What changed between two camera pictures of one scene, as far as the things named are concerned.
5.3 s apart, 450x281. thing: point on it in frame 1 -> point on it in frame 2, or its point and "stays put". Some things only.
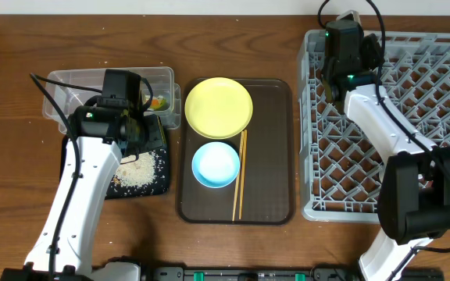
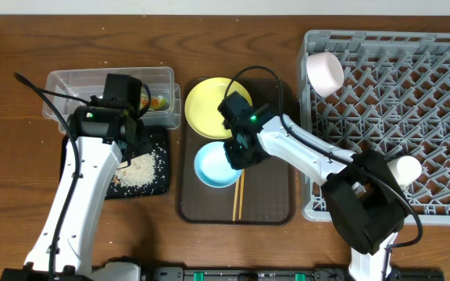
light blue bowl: [216, 165] stays put
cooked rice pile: [137, 173] stays put
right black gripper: [368, 44] -> [234, 161]
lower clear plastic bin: [166, 103] stays put
